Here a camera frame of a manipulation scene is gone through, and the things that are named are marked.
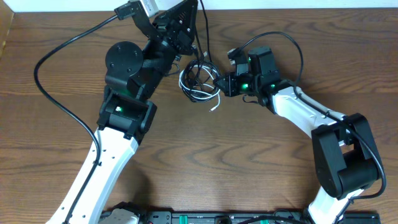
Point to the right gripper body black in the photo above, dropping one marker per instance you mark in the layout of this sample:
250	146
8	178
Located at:
244	84

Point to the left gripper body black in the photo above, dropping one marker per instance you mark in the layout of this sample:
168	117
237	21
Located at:
173	47

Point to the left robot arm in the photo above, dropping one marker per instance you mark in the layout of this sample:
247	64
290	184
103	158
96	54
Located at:
126	114

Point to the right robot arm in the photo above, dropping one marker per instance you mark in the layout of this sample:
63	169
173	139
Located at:
346	158

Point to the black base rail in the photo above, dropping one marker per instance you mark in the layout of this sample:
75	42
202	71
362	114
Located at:
127	212

